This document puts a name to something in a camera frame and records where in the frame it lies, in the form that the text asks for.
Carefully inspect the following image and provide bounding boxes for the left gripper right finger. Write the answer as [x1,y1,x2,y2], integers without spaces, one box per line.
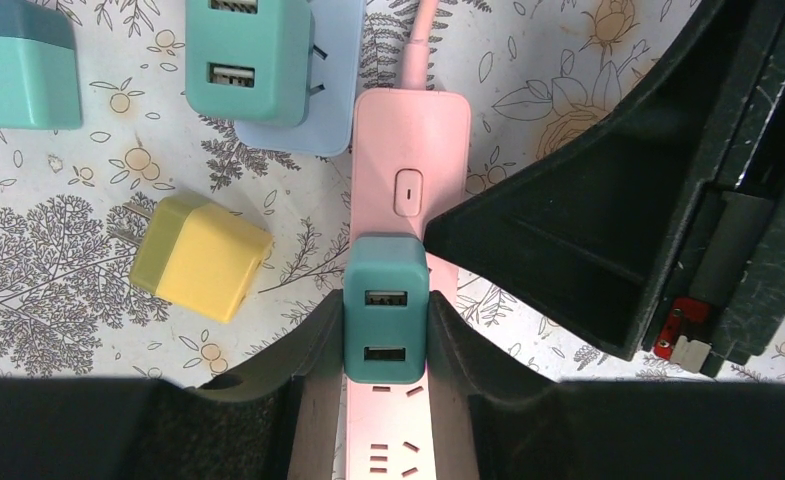
[427,292,785,479]

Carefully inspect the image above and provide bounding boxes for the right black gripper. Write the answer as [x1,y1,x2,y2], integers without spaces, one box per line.
[424,1,785,377]

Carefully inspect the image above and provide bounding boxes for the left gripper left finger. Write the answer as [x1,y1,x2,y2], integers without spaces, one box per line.
[0,290,343,479]

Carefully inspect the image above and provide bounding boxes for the teal plug cube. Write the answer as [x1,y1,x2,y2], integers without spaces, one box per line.
[185,0,315,127]
[0,1,83,130]
[343,234,430,384]

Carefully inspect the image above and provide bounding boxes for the blue power strip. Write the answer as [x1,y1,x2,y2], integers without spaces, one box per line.
[234,0,366,157]

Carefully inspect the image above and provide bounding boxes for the yellow plug cube lower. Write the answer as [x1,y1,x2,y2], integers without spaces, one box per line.
[116,192,273,323]

